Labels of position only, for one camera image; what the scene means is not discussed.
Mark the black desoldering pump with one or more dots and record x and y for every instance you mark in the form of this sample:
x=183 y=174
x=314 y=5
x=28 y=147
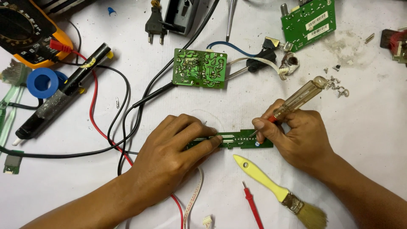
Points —
x=60 y=93

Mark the metal screwdriver shaft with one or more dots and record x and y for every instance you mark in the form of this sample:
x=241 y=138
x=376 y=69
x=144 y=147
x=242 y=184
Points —
x=230 y=19

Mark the person's left hand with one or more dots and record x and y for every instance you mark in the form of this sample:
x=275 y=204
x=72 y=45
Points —
x=165 y=155

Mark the black ferrite core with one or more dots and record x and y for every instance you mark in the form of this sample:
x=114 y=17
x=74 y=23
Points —
x=261 y=59

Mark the black power plug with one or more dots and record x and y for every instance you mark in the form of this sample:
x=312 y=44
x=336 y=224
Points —
x=155 y=25

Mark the blue solder spool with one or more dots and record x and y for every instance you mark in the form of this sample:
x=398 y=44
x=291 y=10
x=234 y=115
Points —
x=42 y=82

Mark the red multimeter probe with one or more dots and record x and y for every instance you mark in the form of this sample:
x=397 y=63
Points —
x=253 y=206

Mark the small metal cylinder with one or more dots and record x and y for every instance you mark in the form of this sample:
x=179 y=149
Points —
x=369 y=38

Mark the blue plastic cap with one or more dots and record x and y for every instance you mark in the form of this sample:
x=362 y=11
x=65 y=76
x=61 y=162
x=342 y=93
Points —
x=111 y=11

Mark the green transparent flex strips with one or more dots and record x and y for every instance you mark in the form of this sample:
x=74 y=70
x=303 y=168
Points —
x=11 y=92

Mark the person's right hand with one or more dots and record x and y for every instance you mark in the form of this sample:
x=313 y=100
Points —
x=295 y=140

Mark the grey plastic housing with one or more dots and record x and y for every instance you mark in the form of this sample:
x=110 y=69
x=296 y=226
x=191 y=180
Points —
x=181 y=14

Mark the long narrow green circuit board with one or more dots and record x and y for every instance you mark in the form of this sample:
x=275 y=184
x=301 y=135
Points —
x=244 y=140

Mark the green circuit board with barcode labels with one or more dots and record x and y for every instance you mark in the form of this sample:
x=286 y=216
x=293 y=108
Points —
x=307 y=24

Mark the yellow black multimeter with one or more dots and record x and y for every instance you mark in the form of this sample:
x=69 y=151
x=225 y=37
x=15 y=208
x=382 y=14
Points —
x=28 y=30

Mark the small green connector board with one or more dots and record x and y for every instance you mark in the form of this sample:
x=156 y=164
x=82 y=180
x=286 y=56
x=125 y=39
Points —
x=12 y=162

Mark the small black switch component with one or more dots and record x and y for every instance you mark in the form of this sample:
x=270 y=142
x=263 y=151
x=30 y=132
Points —
x=276 y=43

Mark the pile of small screws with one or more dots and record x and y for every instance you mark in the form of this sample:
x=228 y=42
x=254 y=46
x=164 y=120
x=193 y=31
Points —
x=337 y=86

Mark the square green circuit board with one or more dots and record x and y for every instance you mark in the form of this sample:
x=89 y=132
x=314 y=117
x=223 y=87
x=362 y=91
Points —
x=199 y=67

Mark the black multimeter probe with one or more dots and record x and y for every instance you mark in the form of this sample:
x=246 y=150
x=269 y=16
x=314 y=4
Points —
x=152 y=94

